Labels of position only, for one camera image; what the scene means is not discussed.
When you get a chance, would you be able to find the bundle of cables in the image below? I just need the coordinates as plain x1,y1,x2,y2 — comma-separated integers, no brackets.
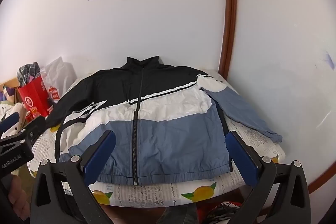
206,201,245,224

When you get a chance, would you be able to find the black white blue jacket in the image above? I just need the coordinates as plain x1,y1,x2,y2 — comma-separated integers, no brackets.
45,56,283,186

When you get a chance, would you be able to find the white plastic bag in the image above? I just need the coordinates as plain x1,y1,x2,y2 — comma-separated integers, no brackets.
39,56,78,107

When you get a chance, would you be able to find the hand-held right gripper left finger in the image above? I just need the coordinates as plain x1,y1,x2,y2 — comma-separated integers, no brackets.
29,130,116,224

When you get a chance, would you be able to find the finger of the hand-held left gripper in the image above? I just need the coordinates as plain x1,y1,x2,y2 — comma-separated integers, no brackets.
14,116,47,146
0,112,20,133

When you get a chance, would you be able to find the brown wooden door frame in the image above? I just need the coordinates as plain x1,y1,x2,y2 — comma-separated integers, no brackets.
218,0,336,194

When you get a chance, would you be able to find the person's left hand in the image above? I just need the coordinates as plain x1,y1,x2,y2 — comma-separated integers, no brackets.
7,175,30,221

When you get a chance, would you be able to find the grey plaid cloth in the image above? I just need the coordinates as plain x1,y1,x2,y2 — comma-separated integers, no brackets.
16,62,42,88

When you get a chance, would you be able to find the fruit-printed tablecloth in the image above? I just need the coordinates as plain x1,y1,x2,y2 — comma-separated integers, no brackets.
28,70,286,207

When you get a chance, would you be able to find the purple zigzag patterned cloth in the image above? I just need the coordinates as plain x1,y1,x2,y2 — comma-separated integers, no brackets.
2,86,18,104

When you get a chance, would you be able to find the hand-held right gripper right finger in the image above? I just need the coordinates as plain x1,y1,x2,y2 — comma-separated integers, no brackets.
225,131,311,224

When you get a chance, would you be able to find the white polka-dot cloth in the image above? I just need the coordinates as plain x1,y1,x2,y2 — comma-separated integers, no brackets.
0,101,28,138

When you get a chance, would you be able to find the red paper bag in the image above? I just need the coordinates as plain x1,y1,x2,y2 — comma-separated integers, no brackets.
18,75,51,119

